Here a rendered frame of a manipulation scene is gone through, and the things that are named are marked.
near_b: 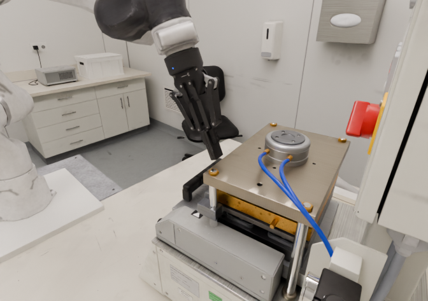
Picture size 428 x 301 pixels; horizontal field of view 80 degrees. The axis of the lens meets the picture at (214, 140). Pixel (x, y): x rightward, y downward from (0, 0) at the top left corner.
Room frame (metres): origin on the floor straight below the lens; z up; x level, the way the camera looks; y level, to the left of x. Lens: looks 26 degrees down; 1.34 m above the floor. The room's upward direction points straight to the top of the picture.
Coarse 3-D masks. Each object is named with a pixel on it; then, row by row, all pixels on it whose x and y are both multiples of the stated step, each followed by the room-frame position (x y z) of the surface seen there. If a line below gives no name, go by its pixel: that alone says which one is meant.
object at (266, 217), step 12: (228, 204) 0.36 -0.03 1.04; (240, 204) 0.35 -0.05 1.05; (252, 204) 0.34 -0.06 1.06; (324, 204) 0.35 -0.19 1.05; (240, 216) 0.35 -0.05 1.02; (252, 216) 0.34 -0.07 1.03; (264, 216) 0.32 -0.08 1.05; (276, 216) 0.31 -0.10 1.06; (264, 228) 0.32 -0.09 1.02; (276, 228) 0.31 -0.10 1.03; (288, 228) 0.30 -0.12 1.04; (312, 228) 0.28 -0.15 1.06
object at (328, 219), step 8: (192, 192) 0.49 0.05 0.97; (200, 192) 0.49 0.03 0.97; (184, 200) 0.46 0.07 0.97; (192, 200) 0.46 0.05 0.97; (176, 208) 0.43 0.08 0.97; (192, 208) 0.43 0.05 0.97; (328, 208) 0.43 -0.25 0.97; (336, 208) 0.43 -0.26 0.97; (328, 216) 0.41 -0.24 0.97; (320, 224) 0.38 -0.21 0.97; (328, 224) 0.38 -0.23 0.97; (328, 232) 0.37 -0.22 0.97; (320, 240) 0.34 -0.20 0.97; (288, 264) 0.29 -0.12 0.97; (304, 264) 0.29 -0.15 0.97; (304, 272) 0.28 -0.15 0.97
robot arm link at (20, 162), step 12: (0, 108) 0.66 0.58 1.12; (0, 120) 0.65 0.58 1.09; (0, 132) 0.64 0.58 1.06; (0, 144) 0.63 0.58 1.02; (12, 144) 0.65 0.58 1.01; (24, 144) 0.70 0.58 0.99; (0, 156) 0.63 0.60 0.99; (12, 156) 0.64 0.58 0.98; (24, 156) 0.68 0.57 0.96; (0, 168) 0.62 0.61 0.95; (12, 168) 0.64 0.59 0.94; (24, 168) 0.66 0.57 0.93
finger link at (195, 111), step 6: (180, 84) 0.53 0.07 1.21; (186, 90) 0.53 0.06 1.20; (186, 96) 0.53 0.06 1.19; (186, 102) 0.53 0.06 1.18; (192, 102) 0.53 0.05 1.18; (192, 108) 0.52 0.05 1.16; (198, 108) 0.53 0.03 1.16; (192, 114) 0.52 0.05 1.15; (198, 114) 0.53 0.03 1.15; (198, 120) 0.52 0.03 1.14; (198, 126) 0.52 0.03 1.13
